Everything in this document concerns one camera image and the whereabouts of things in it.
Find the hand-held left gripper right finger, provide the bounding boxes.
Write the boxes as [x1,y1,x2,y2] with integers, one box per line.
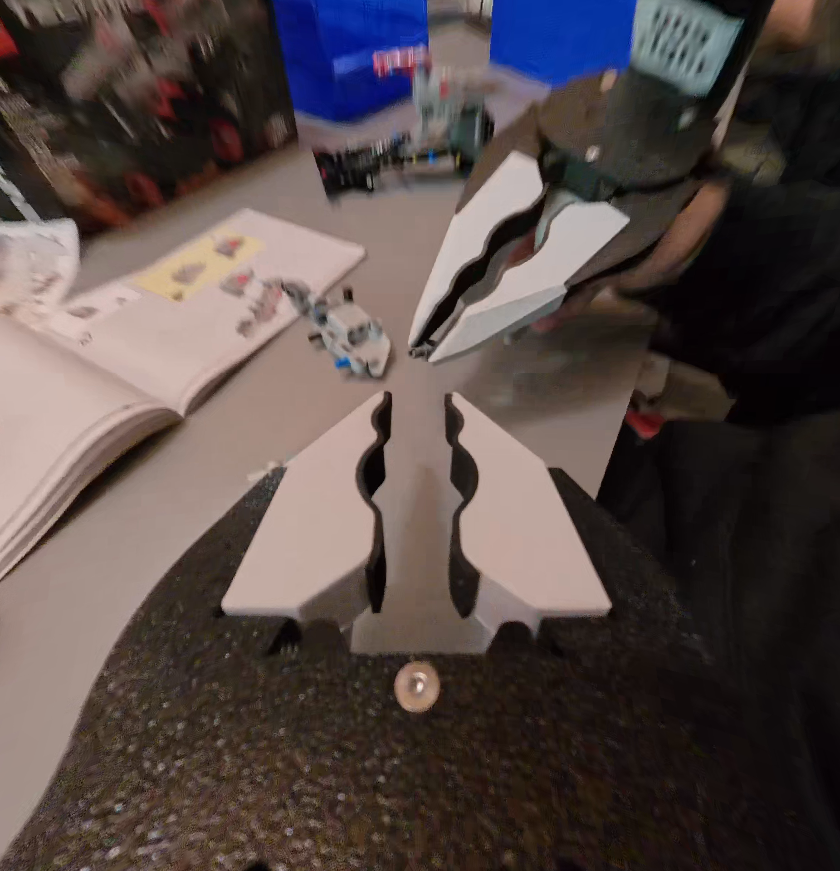
[444,391,613,632]

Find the person's right forearm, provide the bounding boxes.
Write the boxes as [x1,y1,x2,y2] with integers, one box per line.
[654,61,840,426]

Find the grey desk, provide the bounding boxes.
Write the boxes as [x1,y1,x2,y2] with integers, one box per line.
[0,146,658,871]

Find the blue box with red label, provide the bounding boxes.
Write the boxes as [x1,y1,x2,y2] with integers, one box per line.
[270,0,432,125]

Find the person's right hand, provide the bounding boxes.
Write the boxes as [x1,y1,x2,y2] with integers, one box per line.
[527,182,732,336]

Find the person's dark pants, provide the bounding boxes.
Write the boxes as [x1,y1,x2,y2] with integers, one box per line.
[597,408,840,871]

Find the plain blue box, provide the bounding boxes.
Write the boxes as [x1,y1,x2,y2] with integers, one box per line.
[488,0,640,91]

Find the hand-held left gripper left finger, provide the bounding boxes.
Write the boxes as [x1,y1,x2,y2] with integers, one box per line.
[221,391,394,623]

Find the dark printed cardboard box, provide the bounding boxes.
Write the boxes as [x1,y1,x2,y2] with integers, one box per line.
[0,0,300,234]

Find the grey toy brick assembly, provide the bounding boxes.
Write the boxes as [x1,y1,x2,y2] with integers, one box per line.
[283,281,394,380]

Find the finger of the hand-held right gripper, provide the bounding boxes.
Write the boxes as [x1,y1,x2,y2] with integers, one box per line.
[429,199,632,363]
[406,150,548,352]

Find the grey black toy brick model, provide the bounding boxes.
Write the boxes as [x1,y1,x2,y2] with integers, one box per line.
[314,60,497,203]

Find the open instruction booklet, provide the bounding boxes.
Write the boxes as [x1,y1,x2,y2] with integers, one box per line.
[0,207,368,596]

